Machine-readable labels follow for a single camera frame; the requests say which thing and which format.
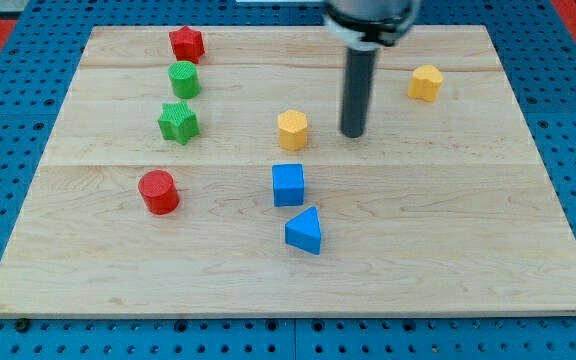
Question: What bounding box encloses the blue cube block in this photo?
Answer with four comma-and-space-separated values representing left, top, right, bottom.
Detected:
272, 164, 305, 207

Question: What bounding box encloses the yellow heart block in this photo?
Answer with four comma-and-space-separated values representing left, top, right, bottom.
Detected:
407, 65, 444, 102

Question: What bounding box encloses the green star block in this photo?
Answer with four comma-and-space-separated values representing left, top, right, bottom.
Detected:
157, 101, 200, 145

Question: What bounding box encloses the red cylinder block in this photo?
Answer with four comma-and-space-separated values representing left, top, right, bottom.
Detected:
138, 170, 180, 215

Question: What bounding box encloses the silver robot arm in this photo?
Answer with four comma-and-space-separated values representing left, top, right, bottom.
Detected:
324, 0, 422, 138

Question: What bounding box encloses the red star block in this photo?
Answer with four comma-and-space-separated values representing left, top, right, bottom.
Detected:
169, 26, 205, 64

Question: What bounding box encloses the blue triangle block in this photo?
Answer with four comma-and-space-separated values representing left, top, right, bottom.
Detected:
284, 206, 322, 255

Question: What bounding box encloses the yellow hexagon block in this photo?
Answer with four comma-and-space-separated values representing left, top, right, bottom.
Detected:
277, 110, 308, 151

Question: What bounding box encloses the wooden board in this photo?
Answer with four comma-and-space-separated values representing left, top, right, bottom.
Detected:
0, 25, 576, 319

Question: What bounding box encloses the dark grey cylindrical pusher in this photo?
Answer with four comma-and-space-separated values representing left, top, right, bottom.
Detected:
340, 48, 378, 138

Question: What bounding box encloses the green cylinder block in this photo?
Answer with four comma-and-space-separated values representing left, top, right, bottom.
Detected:
168, 60, 201, 99

